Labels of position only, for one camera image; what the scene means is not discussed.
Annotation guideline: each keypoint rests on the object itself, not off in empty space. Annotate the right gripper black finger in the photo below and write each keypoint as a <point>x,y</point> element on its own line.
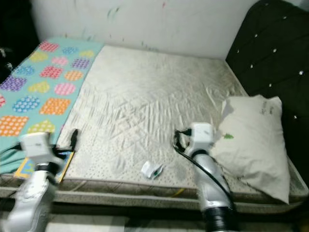
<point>177,140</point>

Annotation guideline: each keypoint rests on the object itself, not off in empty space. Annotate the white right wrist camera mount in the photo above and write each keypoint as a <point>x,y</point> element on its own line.
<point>203,136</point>

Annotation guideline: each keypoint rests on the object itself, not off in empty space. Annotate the white written paper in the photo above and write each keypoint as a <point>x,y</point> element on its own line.
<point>147,169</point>

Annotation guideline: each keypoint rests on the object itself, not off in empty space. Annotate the dark tufted headboard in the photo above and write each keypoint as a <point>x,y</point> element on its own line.
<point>270,43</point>

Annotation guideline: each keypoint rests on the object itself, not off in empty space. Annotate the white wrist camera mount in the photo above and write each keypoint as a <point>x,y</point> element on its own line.
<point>203,136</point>
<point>36,145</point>

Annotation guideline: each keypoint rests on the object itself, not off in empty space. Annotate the beige pillow with small print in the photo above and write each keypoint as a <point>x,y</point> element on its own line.
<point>256,140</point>

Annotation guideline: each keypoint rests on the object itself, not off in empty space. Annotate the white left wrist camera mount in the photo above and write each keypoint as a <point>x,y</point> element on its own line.
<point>36,145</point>

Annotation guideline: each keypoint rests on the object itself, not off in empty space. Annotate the colourful children's picture book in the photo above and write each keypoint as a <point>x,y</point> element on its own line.
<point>24,170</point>

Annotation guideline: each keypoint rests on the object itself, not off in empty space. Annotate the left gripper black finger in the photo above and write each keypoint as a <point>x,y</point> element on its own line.
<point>75,140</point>

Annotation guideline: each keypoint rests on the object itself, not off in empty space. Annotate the beige quilted mattress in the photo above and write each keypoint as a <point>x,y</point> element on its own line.
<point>149,96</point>

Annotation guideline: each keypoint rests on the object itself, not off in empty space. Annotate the black bag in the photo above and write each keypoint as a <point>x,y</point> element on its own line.
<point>5,65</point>

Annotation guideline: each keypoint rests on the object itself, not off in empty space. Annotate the dark bed frame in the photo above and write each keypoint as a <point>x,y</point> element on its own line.
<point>106,215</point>

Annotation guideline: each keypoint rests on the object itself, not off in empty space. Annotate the teal blanket with colourful shapes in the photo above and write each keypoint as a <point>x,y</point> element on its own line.
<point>43,87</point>

